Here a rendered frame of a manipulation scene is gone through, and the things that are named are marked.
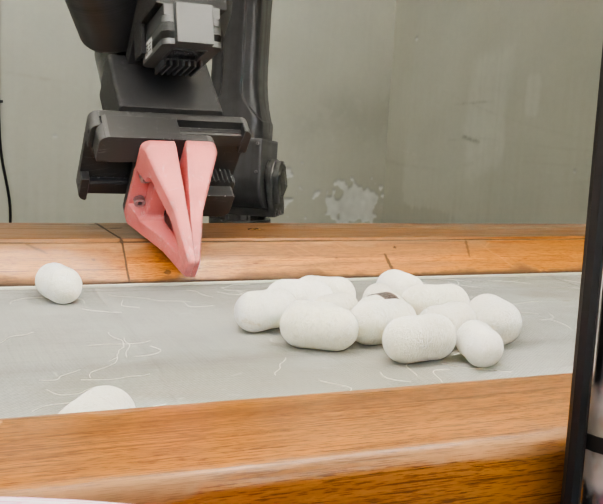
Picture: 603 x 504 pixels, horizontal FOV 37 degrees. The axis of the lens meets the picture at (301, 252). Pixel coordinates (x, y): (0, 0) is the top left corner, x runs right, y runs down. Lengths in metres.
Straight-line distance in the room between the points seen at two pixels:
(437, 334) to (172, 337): 0.12
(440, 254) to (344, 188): 2.18
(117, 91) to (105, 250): 0.10
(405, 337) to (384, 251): 0.25
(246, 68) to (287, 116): 1.84
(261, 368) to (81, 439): 0.17
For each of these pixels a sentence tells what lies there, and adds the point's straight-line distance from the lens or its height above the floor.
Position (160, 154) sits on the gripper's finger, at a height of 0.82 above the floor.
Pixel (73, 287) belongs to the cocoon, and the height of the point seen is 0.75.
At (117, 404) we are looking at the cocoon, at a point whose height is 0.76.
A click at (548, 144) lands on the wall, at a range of 2.33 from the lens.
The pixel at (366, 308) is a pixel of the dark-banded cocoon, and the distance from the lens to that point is 0.42.
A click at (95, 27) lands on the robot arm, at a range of 0.60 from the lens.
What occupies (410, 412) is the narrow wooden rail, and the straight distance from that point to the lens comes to 0.26.
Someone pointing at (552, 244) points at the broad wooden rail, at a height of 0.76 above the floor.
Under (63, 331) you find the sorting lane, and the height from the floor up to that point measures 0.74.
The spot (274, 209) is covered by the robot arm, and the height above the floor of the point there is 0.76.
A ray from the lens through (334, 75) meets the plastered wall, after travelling 2.80.
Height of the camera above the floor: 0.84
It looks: 8 degrees down
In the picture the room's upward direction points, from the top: 3 degrees clockwise
